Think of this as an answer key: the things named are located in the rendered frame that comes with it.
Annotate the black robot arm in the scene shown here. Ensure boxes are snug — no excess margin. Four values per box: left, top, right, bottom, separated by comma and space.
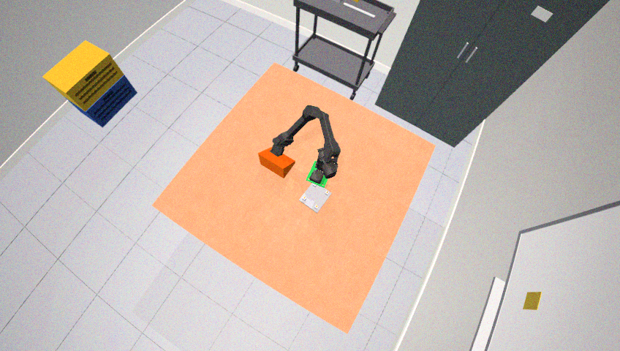
270, 105, 341, 179

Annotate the green board with square handle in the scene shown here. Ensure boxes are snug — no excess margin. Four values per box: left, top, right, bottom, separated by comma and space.
306, 161, 328, 188

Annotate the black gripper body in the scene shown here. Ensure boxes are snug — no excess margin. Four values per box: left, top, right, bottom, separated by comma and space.
309, 162, 323, 184

